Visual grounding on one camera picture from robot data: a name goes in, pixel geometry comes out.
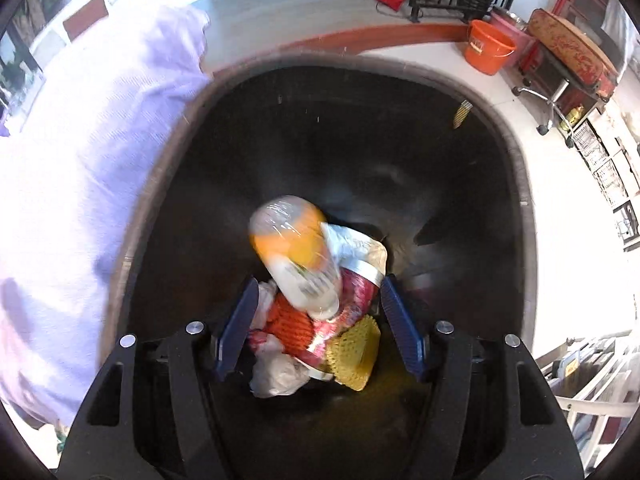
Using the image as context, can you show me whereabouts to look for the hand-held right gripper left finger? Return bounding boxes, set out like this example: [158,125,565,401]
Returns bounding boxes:
[55,277,261,480]

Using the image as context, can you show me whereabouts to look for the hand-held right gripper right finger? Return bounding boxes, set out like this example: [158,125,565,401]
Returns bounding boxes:
[380,274,586,480]

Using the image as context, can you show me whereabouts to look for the orange foam fruit net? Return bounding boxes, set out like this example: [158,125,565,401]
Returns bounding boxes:
[262,294,318,356]

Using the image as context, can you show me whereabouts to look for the yellow foam fruit net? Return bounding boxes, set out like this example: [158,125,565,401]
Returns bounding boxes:
[325,316,382,392]

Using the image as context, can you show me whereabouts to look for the clear plastic bottle orange label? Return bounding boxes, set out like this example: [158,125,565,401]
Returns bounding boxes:
[248,195,345,322]

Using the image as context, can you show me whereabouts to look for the black trash bin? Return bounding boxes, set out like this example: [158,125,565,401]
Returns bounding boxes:
[97,52,538,480]

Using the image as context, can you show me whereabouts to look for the red paper cup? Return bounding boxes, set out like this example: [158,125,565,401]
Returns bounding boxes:
[300,265,388,378]

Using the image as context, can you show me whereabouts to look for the white plastic bag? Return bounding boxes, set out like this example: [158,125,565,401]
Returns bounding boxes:
[248,330,313,399]

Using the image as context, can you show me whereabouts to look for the white plastic wrapper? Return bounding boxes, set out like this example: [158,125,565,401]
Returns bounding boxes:
[320,222,390,281]

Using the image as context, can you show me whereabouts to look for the purple floral blanket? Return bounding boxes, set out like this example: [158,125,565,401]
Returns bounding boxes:
[0,2,213,431]

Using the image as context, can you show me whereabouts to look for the white shelf with baskets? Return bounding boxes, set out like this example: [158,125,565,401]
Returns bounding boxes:
[570,110,640,251]

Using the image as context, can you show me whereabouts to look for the yellow bottle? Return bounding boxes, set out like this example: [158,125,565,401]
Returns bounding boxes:
[560,105,586,131]

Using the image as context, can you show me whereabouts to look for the chrome rolling stool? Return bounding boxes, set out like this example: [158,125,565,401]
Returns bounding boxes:
[512,42,608,148]

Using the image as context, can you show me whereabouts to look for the orange bucket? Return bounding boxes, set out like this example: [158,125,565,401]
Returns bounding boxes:
[463,20,517,76]

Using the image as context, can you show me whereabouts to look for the pink basin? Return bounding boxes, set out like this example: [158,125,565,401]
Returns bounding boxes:
[487,7,536,68]

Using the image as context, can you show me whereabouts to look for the red patterned cushion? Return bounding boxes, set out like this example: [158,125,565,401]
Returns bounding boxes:
[526,8,621,101]

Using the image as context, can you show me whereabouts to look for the white wire rack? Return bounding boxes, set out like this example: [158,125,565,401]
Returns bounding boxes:
[537,330,640,461]

